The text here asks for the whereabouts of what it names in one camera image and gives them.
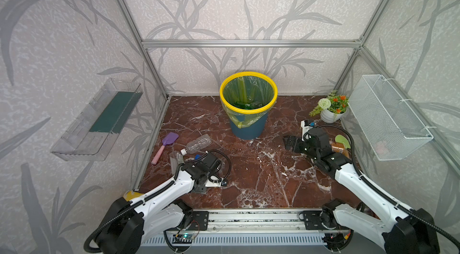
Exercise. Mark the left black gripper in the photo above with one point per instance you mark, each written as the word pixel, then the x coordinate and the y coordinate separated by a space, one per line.
pixel 202 190

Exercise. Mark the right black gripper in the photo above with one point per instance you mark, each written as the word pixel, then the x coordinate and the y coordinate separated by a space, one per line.
pixel 297 141

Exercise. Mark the clear crushed bottle white cap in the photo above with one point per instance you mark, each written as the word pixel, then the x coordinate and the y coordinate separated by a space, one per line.
pixel 196 145

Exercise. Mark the small clear bottle white cap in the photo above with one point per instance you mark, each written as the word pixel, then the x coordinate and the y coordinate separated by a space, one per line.
pixel 176 161

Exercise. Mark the green soda bottle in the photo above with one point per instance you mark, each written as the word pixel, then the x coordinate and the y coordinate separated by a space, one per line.
pixel 248 106

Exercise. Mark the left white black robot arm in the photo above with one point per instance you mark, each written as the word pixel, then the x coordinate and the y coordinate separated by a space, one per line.
pixel 129 223

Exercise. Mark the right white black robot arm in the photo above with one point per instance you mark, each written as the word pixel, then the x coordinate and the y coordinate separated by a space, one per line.
pixel 396 227

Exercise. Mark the blue bin yellow rim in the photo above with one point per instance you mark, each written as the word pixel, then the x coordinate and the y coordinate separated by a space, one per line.
pixel 248 124

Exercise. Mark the green plastic bin liner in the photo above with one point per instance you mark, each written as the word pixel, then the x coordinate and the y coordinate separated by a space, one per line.
pixel 248 92

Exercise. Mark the potted artificial flower plant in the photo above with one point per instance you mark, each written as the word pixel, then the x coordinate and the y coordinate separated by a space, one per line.
pixel 331 108

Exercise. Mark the purple pink silicone spatula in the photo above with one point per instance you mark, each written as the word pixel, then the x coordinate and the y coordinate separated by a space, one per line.
pixel 169 139

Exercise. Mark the yellow snack bag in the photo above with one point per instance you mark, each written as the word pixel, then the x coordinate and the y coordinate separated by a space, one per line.
pixel 130 195

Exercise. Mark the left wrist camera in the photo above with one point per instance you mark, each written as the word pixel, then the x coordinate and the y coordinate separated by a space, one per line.
pixel 216 184

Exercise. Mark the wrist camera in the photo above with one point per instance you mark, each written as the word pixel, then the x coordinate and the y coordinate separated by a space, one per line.
pixel 216 184
pixel 306 126

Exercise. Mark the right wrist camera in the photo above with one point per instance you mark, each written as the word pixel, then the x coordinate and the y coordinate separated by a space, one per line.
pixel 306 126

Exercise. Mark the green spatula wooden handle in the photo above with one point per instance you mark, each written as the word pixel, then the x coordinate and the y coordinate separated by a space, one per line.
pixel 343 140

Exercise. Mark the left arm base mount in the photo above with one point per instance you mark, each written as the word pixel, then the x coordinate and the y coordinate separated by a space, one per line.
pixel 202 217

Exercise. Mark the left circuit board with wires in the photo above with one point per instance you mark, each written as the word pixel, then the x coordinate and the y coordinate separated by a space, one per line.
pixel 187 235

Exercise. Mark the circuit board with wires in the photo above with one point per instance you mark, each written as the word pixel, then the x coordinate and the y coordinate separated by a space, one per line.
pixel 187 235
pixel 335 243

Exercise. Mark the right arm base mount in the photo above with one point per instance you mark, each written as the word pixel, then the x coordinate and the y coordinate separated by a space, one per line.
pixel 318 220

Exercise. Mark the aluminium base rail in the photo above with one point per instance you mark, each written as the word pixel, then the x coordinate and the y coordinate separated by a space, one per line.
pixel 237 221

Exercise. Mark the white wire mesh basket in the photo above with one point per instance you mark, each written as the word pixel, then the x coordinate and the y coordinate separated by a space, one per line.
pixel 391 126

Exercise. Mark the right circuit board with wires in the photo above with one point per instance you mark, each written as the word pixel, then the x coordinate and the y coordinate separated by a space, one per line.
pixel 335 243

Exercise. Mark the clear acrylic wall shelf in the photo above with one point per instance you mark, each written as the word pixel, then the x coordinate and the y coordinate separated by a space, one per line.
pixel 95 130

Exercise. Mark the aluminium frame crossbar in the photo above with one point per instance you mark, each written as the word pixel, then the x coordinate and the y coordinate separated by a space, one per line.
pixel 153 44

